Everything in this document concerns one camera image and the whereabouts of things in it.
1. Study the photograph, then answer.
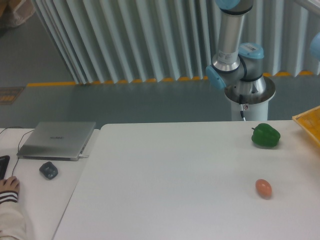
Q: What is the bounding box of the black mouse cable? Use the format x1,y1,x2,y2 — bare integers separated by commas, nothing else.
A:
11,156,20,177

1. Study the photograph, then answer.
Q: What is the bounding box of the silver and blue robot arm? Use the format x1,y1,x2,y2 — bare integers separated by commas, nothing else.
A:
206,0,320,89

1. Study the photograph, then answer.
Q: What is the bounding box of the brown egg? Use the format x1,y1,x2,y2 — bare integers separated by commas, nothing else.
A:
255,179,272,199

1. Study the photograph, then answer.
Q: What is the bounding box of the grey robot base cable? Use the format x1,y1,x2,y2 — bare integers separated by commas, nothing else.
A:
238,93,248,122

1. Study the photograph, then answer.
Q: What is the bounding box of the person's bare hand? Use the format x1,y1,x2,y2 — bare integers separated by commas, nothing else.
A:
0,176,20,194

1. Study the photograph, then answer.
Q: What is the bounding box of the black laptop cable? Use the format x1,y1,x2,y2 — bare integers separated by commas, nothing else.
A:
18,128,36,151

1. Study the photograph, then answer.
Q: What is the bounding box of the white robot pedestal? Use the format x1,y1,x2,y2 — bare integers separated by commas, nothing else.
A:
230,101,269,121

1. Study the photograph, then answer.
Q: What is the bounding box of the green bell pepper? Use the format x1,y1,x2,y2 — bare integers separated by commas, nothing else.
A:
251,123,281,148

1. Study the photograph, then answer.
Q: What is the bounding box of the corrugated white partition panel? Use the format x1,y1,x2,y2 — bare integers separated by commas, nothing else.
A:
33,0,320,84

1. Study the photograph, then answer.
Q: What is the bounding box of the white striped sleeve forearm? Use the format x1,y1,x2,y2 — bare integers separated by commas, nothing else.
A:
0,190,28,240

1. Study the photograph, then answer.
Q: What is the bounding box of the silver closed laptop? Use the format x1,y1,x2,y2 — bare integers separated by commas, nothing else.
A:
17,121,96,161

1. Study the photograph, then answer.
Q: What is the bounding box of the yellow basket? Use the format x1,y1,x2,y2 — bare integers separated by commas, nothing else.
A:
292,106,320,146

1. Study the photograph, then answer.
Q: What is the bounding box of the dark grey computer mouse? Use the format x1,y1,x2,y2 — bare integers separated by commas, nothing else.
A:
39,161,59,180

